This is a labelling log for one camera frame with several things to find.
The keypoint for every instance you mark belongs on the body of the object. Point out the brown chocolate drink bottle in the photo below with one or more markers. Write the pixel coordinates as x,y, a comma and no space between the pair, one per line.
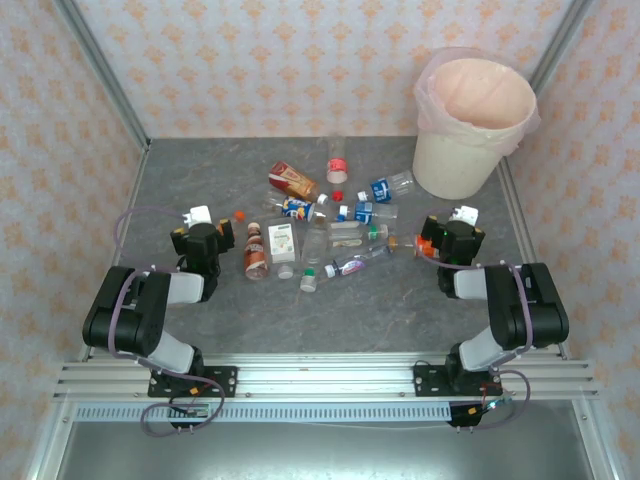
256,252

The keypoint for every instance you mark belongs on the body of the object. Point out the clear bottle orange cap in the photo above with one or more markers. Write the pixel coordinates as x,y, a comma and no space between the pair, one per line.
405,243

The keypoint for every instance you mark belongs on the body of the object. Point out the bottle white green label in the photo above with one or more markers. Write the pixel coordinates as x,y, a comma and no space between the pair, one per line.
282,242

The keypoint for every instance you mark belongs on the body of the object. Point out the cola bottle blue red label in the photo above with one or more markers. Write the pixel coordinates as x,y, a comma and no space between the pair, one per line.
297,207

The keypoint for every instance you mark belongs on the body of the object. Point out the clear bottle without label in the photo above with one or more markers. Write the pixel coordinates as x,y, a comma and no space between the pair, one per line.
315,245

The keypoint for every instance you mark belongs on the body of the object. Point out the tea bottle red label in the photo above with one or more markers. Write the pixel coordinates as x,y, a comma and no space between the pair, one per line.
295,181

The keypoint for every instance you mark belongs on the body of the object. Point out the small bottle green cap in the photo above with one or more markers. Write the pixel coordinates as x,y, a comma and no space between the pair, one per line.
309,281

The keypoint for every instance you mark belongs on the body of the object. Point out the water bottle blue label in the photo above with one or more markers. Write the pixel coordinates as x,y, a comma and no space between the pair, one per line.
382,189
365,211

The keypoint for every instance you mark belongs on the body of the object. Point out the clear bottle purple label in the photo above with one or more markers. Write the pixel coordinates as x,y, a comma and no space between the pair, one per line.
357,262

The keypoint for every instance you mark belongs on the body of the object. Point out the clear square bottle green cap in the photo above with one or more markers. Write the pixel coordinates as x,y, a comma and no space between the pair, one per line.
350,235

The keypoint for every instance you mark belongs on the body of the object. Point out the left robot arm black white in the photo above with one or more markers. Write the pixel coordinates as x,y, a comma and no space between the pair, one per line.
125,310

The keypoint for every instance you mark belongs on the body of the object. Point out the cream plastic bin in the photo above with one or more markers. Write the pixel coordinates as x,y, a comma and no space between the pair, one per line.
450,170

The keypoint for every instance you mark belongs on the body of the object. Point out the pink plastic bin liner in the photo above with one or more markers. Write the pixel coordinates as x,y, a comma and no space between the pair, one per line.
480,95

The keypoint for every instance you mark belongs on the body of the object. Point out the clear bottle red label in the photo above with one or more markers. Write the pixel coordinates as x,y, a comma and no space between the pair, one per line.
337,167

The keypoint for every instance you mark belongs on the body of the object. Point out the small circuit board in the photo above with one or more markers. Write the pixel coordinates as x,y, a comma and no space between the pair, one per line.
192,411
492,405

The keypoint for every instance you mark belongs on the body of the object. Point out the grey metal panel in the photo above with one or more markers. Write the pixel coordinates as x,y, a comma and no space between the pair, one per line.
325,452

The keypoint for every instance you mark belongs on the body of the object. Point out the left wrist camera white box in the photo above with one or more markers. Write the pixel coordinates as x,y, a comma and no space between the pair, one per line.
197,215

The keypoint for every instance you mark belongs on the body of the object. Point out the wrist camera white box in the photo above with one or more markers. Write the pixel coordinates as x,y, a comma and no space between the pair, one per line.
464,215
197,215

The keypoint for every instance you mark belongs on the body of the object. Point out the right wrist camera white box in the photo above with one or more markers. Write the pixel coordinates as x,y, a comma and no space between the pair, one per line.
464,215

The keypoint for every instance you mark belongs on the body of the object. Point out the aluminium table side rail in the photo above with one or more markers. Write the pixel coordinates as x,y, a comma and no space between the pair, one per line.
522,235
131,200

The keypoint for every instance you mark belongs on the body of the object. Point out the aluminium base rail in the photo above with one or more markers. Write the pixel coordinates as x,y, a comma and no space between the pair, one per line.
325,375

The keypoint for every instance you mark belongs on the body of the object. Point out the aluminium frame post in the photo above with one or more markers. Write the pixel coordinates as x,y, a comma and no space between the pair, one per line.
47,445
557,45
597,445
105,75

